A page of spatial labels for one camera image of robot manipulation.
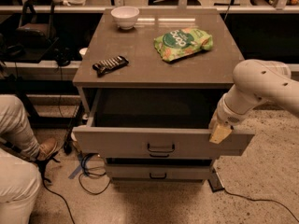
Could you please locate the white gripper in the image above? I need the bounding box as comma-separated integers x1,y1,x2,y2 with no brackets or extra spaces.
208,96,244,144

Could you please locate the grey top drawer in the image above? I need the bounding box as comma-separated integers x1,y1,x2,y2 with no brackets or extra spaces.
74,89,254,159

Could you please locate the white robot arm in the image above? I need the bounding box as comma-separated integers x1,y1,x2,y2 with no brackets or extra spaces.
209,59,299,144

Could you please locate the grey drawer cabinet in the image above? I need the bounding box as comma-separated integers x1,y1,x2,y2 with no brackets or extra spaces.
73,8,243,181

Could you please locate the grey bottom drawer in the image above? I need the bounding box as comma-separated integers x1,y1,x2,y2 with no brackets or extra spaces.
105,158,212,180

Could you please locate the black floor power box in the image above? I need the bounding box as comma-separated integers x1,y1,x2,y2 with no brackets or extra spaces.
208,169,225,192

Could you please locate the green snack bag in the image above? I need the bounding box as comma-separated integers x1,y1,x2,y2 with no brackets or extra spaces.
153,28,213,63

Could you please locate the black candy bar wrapper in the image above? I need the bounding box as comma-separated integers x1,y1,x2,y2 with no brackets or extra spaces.
93,56,129,77

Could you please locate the white ceramic bowl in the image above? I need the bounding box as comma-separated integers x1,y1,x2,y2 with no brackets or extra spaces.
111,6,139,30

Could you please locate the small white cup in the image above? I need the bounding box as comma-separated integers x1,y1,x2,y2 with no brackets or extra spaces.
79,48,88,59

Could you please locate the tan shoe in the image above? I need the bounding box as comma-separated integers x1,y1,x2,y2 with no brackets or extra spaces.
37,138,58,161

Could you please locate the person's leg in light trousers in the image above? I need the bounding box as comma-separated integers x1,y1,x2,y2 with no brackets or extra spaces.
0,94,39,158

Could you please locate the person's near knee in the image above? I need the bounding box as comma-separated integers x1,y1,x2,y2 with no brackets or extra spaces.
0,149,41,224

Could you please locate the black bag on shelf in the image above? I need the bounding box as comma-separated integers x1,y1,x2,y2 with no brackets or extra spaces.
15,0,55,49

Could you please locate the black floor cable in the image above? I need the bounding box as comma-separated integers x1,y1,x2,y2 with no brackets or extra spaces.
222,189,299,224

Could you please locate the black coiled cable left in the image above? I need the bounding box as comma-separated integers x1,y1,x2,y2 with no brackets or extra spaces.
78,152,112,196

